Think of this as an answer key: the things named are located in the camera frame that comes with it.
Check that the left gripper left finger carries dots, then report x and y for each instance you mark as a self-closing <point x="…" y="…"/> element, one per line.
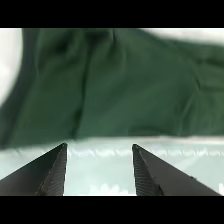
<point x="46" y="175"/>

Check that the dark green garment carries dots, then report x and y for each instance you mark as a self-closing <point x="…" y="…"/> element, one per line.
<point x="110" y="86"/>

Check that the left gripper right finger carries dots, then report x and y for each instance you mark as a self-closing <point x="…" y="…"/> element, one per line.
<point x="155" y="176"/>

